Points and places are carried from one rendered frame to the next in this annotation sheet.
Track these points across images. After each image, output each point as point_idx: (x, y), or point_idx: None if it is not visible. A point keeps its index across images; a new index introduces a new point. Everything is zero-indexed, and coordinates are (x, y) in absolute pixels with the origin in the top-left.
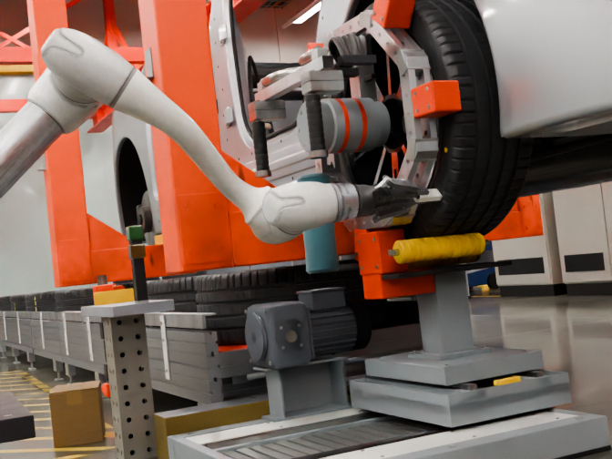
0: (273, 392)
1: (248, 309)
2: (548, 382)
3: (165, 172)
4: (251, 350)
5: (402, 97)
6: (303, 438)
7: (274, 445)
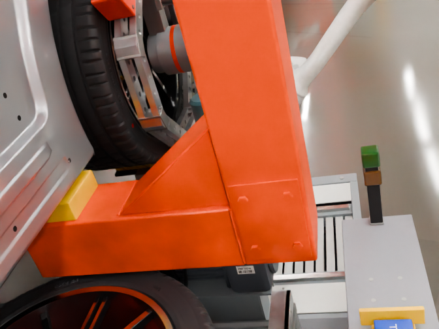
0: (264, 299)
1: None
2: None
3: (298, 119)
4: (276, 264)
5: (142, 31)
6: (281, 269)
7: (308, 263)
